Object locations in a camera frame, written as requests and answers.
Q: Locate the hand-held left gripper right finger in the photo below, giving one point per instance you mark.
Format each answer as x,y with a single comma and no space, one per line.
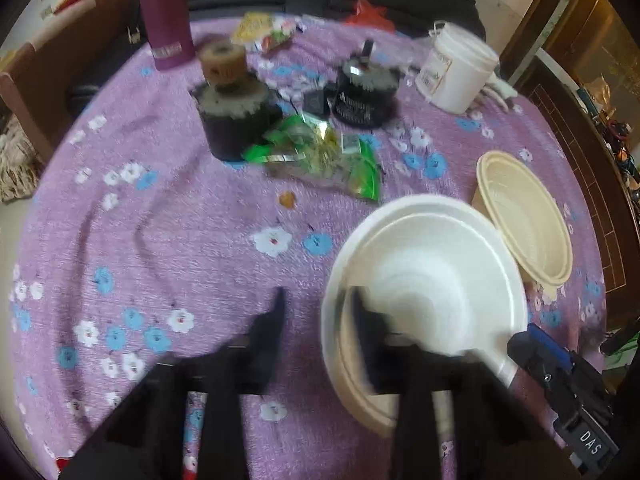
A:
370,340

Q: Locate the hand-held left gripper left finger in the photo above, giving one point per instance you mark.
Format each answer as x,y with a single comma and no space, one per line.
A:
265,345

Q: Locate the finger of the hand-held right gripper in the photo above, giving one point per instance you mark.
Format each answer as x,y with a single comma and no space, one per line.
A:
542,342

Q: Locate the white foam bowl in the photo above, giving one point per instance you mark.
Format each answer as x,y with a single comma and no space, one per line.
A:
345,395
425,280

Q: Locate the small orange scrap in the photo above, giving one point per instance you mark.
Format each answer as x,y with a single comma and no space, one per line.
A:
287,200

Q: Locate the purple floral tablecloth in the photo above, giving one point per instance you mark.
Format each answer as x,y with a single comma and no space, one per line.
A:
150,185

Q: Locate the black chopper with brown knob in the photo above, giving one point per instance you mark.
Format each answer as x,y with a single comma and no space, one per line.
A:
230,125

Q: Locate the small black adapter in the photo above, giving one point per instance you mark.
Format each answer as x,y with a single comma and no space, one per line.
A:
315,102

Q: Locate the black chopper with grey lid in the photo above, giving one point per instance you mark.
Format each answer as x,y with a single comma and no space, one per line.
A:
365,95

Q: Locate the white plastic jar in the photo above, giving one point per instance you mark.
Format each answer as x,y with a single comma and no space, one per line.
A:
457,72

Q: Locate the red and green snack packet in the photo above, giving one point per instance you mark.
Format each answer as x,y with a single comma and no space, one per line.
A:
277,37

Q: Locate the patterned brown blanket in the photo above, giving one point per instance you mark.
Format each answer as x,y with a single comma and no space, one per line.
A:
15,160

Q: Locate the yellow snack packet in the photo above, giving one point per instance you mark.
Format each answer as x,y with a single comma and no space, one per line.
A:
252,27

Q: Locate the wooden glass cabinet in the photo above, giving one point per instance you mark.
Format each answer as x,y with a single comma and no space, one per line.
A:
600,25

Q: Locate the red plastic bag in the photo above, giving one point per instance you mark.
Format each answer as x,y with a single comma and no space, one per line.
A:
367,12

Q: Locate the white tag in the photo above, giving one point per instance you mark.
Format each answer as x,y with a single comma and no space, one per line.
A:
133,35

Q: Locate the brown armchair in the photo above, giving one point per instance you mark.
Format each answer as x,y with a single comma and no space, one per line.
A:
65,60

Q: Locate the purple thermos bottle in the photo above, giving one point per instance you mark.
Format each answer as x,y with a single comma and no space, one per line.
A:
165,10

